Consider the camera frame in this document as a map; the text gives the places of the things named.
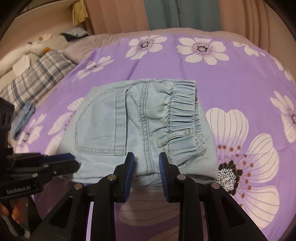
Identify person's left hand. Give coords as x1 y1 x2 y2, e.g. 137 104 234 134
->
1 198 27 224

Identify yellow tassel fringe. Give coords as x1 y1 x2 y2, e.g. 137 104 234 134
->
72 0 89 26

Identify light blue strawberry pants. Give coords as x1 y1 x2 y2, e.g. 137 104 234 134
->
57 79 218 186

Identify folded blue denim cloth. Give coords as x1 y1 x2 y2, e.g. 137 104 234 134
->
11 102 36 141

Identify small plaid pillow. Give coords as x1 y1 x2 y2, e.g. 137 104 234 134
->
60 27 89 42

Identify pink beige curtain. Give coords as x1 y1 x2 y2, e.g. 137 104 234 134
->
85 1 295 59

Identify purple floral bed sheet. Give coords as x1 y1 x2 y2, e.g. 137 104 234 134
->
16 34 295 240

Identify white plush toy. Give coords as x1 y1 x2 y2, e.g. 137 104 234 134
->
1 34 56 77

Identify teal curtain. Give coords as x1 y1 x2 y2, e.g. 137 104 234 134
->
144 0 222 32

